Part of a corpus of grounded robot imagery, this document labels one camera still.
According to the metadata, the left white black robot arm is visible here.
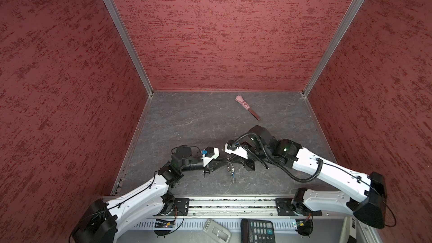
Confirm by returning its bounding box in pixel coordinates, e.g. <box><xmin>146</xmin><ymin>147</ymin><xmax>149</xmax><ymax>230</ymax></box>
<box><xmin>68</xmin><ymin>145</ymin><xmax>228</xmax><ymax>243</ymax></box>

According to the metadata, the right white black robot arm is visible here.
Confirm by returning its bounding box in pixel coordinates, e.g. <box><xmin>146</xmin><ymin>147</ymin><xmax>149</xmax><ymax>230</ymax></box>
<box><xmin>225</xmin><ymin>126</ymin><xmax>392</xmax><ymax>229</ymax></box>

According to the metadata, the black calculator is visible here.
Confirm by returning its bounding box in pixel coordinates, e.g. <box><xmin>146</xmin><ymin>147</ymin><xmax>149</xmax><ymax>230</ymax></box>
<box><xmin>241</xmin><ymin>219</ymin><xmax>276</xmax><ymax>243</ymax></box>

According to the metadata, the grey plastic device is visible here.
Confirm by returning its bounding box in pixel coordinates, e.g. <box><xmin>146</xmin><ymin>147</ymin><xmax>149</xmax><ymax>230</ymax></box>
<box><xmin>203</xmin><ymin>219</ymin><xmax>232</xmax><ymax>243</ymax></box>

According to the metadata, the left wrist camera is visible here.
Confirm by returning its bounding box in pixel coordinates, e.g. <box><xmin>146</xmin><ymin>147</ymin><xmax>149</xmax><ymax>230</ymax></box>
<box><xmin>201</xmin><ymin>147</ymin><xmax>219</xmax><ymax>167</ymax></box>

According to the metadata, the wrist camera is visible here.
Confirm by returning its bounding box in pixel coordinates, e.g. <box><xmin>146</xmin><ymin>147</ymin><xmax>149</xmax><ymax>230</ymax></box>
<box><xmin>201</xmin><ymin>147</ymin><xmax>219</xmax><ymax>167</ymax></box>
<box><xmin>224</xmin><ymin>140</ymin><xmax>249</xmax><ymax>159</ymax></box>

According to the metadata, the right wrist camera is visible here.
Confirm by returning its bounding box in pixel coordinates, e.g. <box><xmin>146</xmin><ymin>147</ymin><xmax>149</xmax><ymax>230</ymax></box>
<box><xmin>224</xmin><ymin>140</ymin><xmax>249</xmax><ymax>159</ymax></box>

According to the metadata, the aluminium front rail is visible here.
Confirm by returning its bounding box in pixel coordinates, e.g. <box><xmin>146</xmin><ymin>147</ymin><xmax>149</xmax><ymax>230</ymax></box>
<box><xmin>96</xmin><ymin>195</ymin><xmax>369</xmax><ymax>219</ymax></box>

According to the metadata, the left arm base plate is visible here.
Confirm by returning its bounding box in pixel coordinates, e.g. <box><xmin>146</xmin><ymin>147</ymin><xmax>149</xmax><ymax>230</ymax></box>
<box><xmin>159</xmin><ymin>198</ymin><xmax>190</xmax><ymax>217</ymax></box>

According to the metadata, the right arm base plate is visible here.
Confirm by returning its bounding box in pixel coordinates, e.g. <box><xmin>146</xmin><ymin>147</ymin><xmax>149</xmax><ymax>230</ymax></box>
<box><xmin>275</xmin><ymin>198</ymin><xmax>322</xmax><ymax>217</ymax></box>

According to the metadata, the pink handled knife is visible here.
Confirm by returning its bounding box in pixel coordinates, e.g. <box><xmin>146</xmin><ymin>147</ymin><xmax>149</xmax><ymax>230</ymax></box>
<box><xmin>235</xmin><ymin>95</ymin><xmax>261</xmax><ymax>121</ymax></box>

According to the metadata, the left aluminium corner post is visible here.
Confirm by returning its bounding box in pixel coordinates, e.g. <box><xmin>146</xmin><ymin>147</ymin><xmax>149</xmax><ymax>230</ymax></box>
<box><xmin>103</xmin><ymin>0</ymin><xmax>154</xmax><ymax>97</ymax></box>

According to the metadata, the aluminium corner post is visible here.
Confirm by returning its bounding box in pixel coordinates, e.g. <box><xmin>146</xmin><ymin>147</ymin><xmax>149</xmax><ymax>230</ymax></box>
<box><xmin>303</xmin><ymin>0</ymin><xmax>365</xmax><ymax>99</ymax></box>
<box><xmin>103</xmin><ymin>0</ymin><xmax>154</xmax><ymax>97</ymax></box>

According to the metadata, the right aluminium corner post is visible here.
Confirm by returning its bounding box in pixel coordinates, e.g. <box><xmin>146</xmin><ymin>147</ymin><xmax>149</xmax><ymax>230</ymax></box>
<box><xmin>303</xmin><ymin>0</ymin><xmax>365</xmax><ymax>99</ymax></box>

